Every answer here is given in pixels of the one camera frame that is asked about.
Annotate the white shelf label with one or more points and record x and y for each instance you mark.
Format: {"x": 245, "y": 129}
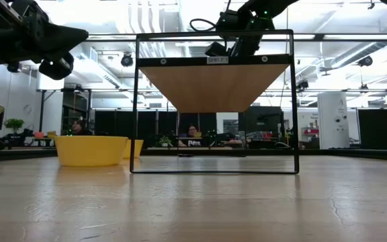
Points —
{"x": 217, "y": 60}

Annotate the black overhead rig beam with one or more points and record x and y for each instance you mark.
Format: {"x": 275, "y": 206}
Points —
{"x": 348, "y": 37}

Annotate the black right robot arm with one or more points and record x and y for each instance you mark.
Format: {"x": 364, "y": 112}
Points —
{"x": 267, "y": 6}

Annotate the white pillar cabinet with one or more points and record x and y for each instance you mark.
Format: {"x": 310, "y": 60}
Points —
{"x": 336, "y": 121}

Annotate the tall green potted plant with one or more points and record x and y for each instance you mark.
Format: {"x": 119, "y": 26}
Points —
{"x": 13, "y": 123}

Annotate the black frame wooden shelf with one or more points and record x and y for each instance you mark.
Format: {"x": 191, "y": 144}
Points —
{"x": 213, "y": 87}

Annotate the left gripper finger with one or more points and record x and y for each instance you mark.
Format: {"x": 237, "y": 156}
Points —
{"x": 62, "y": 34}
{"x": 59, "y": 48}

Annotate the black aluminium table frame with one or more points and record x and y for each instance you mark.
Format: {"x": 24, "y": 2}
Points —
{"x": 348, "y": 154}

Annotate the red storage bins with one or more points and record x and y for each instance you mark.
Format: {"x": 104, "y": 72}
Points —
{"x": 311, "y": 131}

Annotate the small green potted plant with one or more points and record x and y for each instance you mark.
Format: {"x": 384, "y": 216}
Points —
{"x": 165, "y": 141}

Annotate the person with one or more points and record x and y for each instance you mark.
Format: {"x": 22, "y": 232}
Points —
{"x": 192, "y": 131}
{"x": 78, "y": 127}

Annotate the yellow mini bowl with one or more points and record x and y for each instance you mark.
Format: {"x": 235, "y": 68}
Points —
{"x": 139, "y": 148}
{"x": 91, "y": 151}

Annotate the black partition wall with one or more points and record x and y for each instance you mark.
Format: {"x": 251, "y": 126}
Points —
{"x": 119, "y": 126}
{"x": 376, "y": 127}

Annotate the small orange box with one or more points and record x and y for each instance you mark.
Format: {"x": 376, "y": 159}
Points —
{"x": 39, "y": 134}

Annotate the large black screen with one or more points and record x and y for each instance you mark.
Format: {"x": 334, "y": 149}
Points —
{"x": 260, "y": 119}

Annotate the black ceiling camera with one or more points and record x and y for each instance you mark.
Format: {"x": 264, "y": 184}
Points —
{"x": 302, "y": 85}
{"x": 13, "y": 67}
{"x": 127, "y": 60}
{"x": 365, "y": 61}

